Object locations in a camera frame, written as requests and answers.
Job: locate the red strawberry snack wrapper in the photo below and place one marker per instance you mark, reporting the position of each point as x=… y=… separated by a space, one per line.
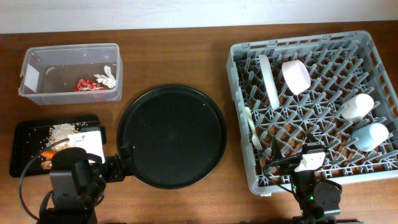
x=88 y=85

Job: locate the pink bowl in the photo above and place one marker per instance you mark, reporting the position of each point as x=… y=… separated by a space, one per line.
x=296 y=76

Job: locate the grey dishwasher rack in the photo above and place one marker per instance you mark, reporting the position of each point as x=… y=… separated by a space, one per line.
x=341 y=66

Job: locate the grey plate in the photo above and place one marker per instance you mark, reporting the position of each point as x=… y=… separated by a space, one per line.
x=269 y=82

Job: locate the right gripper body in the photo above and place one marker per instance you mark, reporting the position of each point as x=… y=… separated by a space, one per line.
x=288 y=165

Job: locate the cream paper cup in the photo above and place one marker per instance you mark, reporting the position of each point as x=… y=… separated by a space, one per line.
x=357 y=107

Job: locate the white tissue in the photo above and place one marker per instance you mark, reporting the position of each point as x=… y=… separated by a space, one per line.
x=107 y=79

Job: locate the blue cup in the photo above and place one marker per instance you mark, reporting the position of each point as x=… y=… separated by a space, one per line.
x=370 y=136

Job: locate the round black tray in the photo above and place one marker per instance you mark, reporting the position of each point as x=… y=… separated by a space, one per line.
x=178 y=136

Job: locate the rice and peanut scraps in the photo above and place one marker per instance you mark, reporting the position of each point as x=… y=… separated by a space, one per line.
x=59 y=133

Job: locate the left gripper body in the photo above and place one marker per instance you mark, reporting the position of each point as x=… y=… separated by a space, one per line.
x=113 y=171

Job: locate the orange carrot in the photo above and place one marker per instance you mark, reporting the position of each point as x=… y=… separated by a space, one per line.
x=48 y=154

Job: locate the white plastic fork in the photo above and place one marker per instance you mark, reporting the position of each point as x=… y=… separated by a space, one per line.
x=255 y=140

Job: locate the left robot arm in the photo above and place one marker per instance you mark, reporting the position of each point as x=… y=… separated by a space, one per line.
x=78 y=182

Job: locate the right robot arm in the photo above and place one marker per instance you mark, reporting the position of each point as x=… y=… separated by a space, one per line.
x=319 y=200

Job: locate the clear plastic bin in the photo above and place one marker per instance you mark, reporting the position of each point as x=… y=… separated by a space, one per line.
x=50 y=75

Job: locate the black rectangular tray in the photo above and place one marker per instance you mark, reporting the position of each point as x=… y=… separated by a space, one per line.
x=21 y=151

